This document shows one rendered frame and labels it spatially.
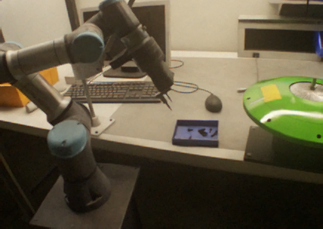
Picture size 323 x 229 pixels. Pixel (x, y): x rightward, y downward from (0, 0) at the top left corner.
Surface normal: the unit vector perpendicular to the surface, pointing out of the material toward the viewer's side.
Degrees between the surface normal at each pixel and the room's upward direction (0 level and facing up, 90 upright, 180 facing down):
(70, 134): 5
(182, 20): 90
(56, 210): 0
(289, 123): 24
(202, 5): 90
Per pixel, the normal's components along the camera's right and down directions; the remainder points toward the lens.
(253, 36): -0.34, 0.49
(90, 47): 0.32, 0.44
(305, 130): -0.32, -0.61
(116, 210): -0.10, -0.87
